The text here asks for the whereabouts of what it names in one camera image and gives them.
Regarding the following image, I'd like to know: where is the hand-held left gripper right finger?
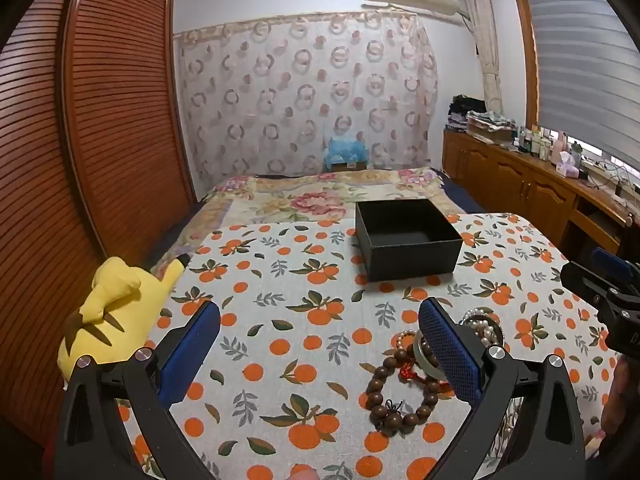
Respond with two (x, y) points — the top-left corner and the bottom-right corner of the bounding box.
(418, 297), (587, 480)

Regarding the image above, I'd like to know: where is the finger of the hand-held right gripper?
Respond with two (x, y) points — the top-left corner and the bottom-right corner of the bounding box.
(591, 248), (640, 292)
(560, 261), (640, 361)

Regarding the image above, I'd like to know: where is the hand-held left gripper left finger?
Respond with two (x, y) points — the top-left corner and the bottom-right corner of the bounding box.
(52, 301), (222, 480)

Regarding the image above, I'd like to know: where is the pale green jade bangle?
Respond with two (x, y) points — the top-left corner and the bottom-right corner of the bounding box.
(412, 332), (447, 382)

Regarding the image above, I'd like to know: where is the white pearl necklace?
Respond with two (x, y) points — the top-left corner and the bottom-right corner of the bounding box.
(460, 308), (506, 349)

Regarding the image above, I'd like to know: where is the light wooden bead bracelet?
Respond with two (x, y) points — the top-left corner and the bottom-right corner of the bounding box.
(397, 330), (422, 357)

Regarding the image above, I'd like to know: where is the dark wooden bead bracelet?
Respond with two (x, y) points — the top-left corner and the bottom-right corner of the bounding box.
(366, 349), (442, 432)

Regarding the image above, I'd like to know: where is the black cardboard box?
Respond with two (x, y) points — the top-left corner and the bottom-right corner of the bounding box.
(355, 199), (463, 282)

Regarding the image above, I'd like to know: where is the person's right hand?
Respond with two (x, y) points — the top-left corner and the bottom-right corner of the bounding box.
(601, 359), (635, 435)

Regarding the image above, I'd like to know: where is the yellow plush toy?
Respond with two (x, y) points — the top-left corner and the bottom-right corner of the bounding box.
(56, 255), (191, 391)

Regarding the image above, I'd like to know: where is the pink tissue box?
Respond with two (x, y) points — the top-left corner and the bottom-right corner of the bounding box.
(554, 152), (581, 179)

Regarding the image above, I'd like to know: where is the orange fruit print tablecloth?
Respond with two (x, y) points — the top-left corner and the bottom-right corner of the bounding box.
(115, 212), (626, 480)

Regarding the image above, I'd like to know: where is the wooden side cabinet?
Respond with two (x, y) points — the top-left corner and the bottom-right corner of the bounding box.
(441, 127), (640, 261)

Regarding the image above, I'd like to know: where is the group of cosmetic bottles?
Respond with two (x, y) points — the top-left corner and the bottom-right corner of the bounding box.
(517, 125), (556, 161)

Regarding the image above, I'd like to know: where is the navy bed sheet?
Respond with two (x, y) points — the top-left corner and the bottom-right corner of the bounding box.
(435, 170), (488, 215)

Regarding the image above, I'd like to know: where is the stack of patterned fabrics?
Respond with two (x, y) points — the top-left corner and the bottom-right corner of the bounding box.
(465, 110), (518, 144)

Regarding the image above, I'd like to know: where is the wooden louvred wardrobe door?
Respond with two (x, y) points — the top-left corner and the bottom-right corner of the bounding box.
(0, 0), (106, 461)
(62, 0), (198, 266)

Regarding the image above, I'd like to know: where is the grey window blind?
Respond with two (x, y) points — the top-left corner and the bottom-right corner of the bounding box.
(525, 0), (640, 156)

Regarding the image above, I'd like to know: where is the blue plastic bag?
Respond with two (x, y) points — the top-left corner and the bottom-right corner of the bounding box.
(324, 136), (371, 166)

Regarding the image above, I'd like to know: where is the beige window curtain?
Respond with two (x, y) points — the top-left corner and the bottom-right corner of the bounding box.
(460, 0), (503, 113)

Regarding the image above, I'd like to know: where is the circle pattern wall curtain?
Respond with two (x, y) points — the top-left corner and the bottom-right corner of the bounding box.
(172, 10), (441, 196)

